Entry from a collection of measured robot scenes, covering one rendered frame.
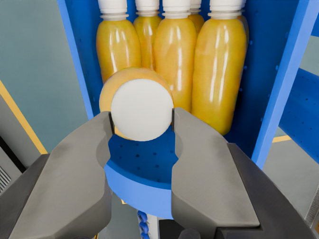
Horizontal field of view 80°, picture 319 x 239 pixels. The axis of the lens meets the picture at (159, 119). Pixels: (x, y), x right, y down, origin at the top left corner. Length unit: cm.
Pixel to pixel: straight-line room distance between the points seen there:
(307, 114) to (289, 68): 73
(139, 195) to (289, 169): 236
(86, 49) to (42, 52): 125
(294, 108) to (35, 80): 158
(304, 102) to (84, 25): 85
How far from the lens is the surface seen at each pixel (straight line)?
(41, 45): 155
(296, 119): 96
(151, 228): 93
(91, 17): 34
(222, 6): 27
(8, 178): 203
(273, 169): 244
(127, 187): 26
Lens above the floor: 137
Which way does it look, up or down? 58 degrees down
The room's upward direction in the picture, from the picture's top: 173 degrees clockwise
